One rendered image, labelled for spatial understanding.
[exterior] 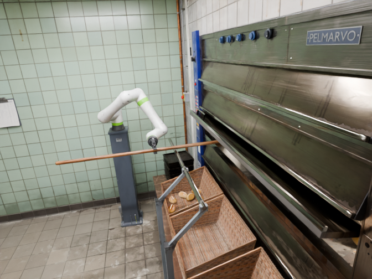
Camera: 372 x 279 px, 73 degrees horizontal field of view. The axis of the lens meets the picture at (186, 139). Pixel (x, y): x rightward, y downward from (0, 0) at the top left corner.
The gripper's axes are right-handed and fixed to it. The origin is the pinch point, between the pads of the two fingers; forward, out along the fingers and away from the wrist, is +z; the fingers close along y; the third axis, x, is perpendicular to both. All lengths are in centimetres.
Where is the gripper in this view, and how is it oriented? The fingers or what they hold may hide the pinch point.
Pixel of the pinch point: (155, 149)
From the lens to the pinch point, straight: 219.3
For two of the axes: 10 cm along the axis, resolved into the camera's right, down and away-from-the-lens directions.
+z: 2.1, 3.2, -9.2
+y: 0.5, 9.4, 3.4
